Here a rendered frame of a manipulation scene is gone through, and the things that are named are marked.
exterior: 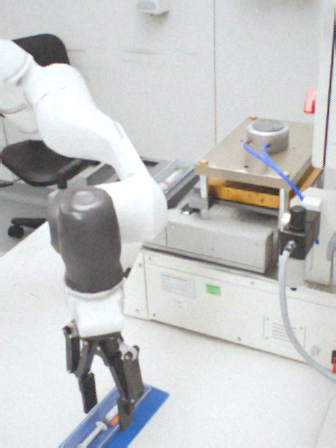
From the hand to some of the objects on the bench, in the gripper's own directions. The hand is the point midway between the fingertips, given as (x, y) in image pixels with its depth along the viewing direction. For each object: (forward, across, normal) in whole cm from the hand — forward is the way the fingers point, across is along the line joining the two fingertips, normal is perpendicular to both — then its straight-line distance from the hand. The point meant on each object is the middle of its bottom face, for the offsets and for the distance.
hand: (107, 404), depth 107 cm
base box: (+5, -6, -44) cm, 44 cm away
